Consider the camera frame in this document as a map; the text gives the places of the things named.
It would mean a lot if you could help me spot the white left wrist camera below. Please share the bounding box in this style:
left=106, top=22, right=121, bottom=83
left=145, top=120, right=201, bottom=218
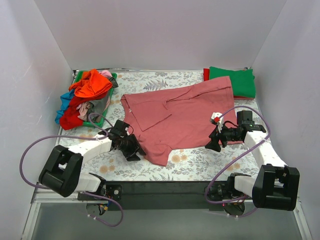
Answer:
left=126, top=125, right=134, bottom=136

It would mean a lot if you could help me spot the dusty rose t-shirt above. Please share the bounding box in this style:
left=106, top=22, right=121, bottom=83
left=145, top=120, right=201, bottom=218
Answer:
left=120, top=76, right=236, bottom=166

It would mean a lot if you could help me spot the orange crumpled t-shirt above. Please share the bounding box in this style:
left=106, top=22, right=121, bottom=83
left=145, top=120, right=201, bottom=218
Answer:
left=68, top=69, right=113, bottom=98

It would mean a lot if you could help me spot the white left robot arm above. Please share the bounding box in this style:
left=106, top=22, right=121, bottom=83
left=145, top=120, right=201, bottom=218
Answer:
left=38, top=120, right=146, bottom=200

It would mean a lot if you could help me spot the red folded t-shirt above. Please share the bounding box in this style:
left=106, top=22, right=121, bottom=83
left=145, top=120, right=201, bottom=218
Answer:
left=203, top=68, right=210, bottom=81

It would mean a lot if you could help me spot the red crumpled t-shirt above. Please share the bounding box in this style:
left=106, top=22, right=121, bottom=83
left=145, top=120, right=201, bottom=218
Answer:
left=59, top=96, right=87, bottom=130

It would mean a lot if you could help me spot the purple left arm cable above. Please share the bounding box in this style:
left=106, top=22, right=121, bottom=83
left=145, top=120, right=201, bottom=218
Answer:
left=19, top=112, right=124, bottom=228

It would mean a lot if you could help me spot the green plastic laundry tray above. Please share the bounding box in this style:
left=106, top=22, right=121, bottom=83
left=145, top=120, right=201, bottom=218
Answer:
left=74, top=70, right=118, bottom=128

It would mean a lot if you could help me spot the aluminium frame rail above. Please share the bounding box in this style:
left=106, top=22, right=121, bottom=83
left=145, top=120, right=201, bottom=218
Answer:
left=21, top=192, right=87, bottom=240

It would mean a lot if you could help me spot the light pink crumpled t-shirt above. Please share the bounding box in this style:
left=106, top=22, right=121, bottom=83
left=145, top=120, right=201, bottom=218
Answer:
left=76, top=70, right=112, bottom=123

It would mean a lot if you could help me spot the green folded t-shirt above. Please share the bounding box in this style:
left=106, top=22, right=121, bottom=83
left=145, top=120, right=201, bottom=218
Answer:
left=209, top=66, right=256, bottom=99

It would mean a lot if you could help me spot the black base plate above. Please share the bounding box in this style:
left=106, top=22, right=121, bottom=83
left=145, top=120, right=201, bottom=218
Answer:
left=77, top=181, right=246, bottom=213

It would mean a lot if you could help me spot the pink folded t-shirt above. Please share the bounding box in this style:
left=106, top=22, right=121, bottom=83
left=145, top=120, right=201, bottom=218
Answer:
left=233, top=96, right=254, bottom=101

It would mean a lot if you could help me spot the blue crumpled t-shirt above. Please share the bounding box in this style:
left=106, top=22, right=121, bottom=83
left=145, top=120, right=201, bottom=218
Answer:
left=54, top=89, right=75, bottom=125

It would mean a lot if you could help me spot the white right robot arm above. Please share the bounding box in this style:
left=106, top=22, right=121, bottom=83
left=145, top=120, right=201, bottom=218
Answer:
left=204, top=110, right=300, bottom=211

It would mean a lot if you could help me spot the floral patterned table mat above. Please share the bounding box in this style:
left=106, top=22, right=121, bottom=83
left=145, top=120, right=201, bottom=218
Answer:
left=49, top=70, right=286, bottom=182

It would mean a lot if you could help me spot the grey crumpled t-shirt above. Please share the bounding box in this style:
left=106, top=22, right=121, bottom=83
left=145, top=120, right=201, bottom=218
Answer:
left=83, top=73, right=119, bottom=123

